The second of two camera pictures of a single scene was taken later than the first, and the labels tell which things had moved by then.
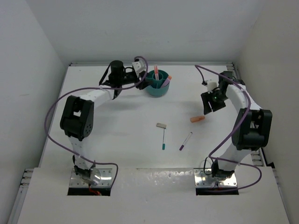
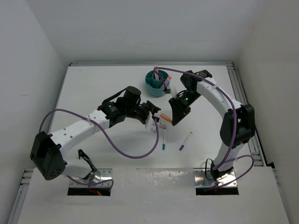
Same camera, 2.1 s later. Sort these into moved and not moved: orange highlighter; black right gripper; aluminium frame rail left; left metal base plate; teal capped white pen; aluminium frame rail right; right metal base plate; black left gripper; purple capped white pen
Moved: black right gripper; orange highlighter; black left gripper
Not moved: right metal base plate; teal capped white pen; aluminium frame rail left; aluminium frame rail right; left metal base plate; purple capped white pen
